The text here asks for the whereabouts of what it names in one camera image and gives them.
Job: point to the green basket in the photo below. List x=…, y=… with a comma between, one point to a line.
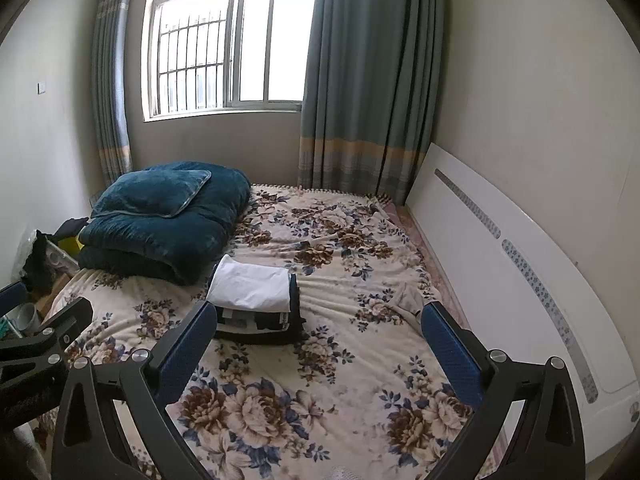
x=4, y=329

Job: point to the teal folded quilt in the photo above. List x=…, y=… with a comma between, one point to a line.
x=165, y=245

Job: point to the dark cloth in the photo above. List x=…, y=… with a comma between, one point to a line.
x=70, y=226

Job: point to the white wall switch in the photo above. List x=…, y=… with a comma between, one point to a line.
x=42, y=87

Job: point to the white t-shirt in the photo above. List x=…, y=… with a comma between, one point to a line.
x=250, y=285

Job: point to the floral bed blanket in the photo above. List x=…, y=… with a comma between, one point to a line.
x=325, y=240

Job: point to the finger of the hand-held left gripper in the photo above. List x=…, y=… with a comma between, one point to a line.
x=12, y=292
x=67, y=317

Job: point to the wide teal curtain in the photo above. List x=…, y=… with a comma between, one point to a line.
x=370, y=85

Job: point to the black hanging cloth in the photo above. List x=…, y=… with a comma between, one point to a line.
x=37, y=265

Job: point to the dark folded clothes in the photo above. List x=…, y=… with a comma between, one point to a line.
x=300, y=320

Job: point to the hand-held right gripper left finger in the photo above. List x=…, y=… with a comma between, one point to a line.
x=185, y=345

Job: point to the barred window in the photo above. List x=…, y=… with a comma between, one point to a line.
x=250, y=45

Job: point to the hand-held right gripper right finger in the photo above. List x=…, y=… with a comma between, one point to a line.
x=450, y=355

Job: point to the narrow teal curtain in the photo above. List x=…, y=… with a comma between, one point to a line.
x=112, y=85

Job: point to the white headboard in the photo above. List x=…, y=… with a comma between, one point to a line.
x=500, y=285

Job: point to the teal velvet pillow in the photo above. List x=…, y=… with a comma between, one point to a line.
x=150, y=192

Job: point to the pink mattress sheet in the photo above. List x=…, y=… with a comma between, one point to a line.
x=425, y=240

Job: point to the grey cup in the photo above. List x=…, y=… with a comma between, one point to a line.
x=27, y=317

